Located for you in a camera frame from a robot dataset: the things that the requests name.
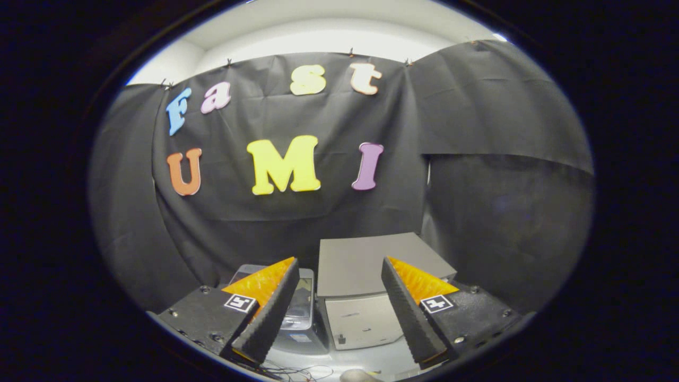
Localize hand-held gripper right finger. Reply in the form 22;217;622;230
381;256;523;370

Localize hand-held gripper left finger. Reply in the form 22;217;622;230
149;257;300;366

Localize dark grey washing machine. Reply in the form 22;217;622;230
231;264;329;355

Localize grey cabinet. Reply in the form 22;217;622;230
317;232;458;351

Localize black backdrop cloth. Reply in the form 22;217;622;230
88;40;595;314

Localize thin black floor cables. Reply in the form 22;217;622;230
260;360;335;382

